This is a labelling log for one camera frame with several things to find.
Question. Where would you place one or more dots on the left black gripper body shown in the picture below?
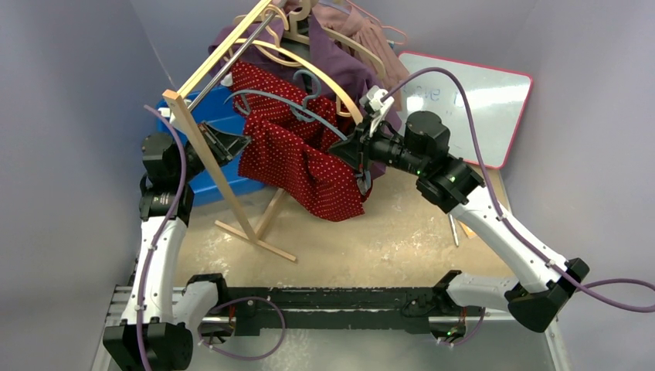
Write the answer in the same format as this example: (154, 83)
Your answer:
(221, 154)

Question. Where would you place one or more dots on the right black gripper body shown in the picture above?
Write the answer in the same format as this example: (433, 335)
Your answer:
(364, 145)

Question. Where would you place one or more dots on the red polka dot skirt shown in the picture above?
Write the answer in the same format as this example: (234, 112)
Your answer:
(291, 154)

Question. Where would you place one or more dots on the blue-grey plastic hanger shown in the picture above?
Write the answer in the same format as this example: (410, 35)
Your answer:
(300, 111)

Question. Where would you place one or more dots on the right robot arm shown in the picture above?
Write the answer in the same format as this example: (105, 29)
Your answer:
(537, 290)

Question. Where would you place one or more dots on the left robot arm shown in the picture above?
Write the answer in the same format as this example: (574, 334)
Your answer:
(156, 330)

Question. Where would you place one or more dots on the purple shirt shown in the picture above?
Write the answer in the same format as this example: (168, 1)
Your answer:
(354, 77)

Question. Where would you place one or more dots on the wooden clothes rack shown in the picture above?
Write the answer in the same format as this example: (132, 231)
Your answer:
(183, 114)

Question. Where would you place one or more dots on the pink garment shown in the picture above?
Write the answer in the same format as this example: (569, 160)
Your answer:
(352, 21)

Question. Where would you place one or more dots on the silver pen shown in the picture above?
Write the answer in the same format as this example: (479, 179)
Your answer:
(452, 223)

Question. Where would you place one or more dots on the orange card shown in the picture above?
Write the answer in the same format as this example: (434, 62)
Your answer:
(468, 231)

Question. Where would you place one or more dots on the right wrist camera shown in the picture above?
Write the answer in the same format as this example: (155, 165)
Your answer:
(376, 104)

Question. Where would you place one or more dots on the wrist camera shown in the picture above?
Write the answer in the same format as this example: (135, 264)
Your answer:
(167, 114)
(376, 104)

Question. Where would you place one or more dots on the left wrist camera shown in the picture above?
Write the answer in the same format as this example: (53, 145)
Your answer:
(167, 114)

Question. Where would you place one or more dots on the whiteboard with pink frame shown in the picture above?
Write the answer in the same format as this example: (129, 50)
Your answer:
(497, 100)

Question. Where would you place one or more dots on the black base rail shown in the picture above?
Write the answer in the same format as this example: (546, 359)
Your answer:
(413, 310)

